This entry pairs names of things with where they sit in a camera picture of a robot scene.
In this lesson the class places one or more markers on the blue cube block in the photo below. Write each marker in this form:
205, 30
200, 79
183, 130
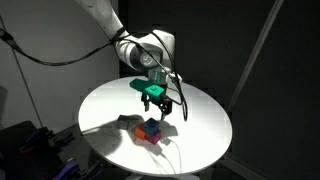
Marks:
152, 126

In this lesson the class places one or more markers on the purple clamp with orange tips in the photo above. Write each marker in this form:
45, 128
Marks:
33, 141
68, 169

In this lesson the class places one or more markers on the orange cube block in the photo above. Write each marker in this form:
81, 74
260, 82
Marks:
140, 132

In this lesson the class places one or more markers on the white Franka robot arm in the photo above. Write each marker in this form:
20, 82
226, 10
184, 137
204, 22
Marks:
133, 50

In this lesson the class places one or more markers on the light metal frame bar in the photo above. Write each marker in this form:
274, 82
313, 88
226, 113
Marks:
255, 53

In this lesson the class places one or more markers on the magenta cube block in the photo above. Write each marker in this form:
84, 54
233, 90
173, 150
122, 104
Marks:
154, 137

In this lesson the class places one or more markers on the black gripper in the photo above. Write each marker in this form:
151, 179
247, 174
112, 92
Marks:
162, 103

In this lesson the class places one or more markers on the thin gray rod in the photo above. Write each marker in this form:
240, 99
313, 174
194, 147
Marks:
25, 78

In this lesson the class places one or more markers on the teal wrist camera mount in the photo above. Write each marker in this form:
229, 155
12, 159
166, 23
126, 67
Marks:
148, 87

